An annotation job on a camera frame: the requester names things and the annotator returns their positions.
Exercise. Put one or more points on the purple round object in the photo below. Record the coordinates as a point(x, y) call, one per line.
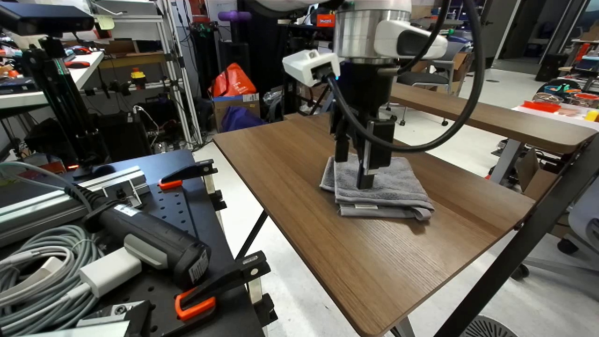
point(235, 16)

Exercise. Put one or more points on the dark blue bag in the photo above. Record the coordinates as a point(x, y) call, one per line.
point(241, 119)

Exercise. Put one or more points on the yellow capped item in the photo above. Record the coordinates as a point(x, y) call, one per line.
point(138, 76)

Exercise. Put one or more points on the grey cloth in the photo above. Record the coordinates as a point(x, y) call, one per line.
point(400, 188)

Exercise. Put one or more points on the thin black desk leg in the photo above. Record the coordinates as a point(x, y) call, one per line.
point(252, 235)

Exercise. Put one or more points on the flat orange item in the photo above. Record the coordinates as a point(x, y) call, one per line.
point(540, 106)

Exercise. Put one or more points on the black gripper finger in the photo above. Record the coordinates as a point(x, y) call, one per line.
point(377, 147)
point(342, 145)

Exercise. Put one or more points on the orange storage bin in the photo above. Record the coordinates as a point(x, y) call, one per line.
point(325, 22)

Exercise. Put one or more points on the aluminium extrusion bar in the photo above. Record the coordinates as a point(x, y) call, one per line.
point(38, 207)

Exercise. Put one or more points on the round black floor grille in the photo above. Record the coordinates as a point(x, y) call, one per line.
point(488, 329)

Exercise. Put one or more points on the black grey handheld device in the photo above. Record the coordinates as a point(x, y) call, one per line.
point(156, 241)

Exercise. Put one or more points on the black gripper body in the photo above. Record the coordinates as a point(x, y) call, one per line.
point(368, 87)

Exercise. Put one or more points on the black desk frame leg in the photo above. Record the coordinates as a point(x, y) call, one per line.
point(531, 237)

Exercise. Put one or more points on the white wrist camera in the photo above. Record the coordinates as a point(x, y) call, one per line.
point(306, 65)

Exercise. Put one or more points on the grey office chair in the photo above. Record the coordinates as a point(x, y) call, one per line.
point(452, 69)

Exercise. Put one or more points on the white power adapter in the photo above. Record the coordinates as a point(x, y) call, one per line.
point(113, 271)

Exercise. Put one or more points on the orange bag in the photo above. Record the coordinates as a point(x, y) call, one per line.
point(233, 82)

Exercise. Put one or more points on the white metal rack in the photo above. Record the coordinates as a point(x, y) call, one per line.
point(181, 69)

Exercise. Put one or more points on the white side table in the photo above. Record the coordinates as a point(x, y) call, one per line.
point(85, 70)

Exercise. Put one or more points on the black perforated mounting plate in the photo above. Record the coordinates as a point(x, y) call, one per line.
point(188, 209)

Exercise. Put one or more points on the black camera on tripod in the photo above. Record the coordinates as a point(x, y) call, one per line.
point(44, 18)

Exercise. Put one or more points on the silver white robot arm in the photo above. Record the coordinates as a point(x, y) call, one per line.
point(368, 29)

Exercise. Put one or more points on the cardboard box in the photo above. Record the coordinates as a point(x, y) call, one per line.
point(237, 106)

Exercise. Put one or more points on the black tripod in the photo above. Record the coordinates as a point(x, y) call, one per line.
point(63, 100)

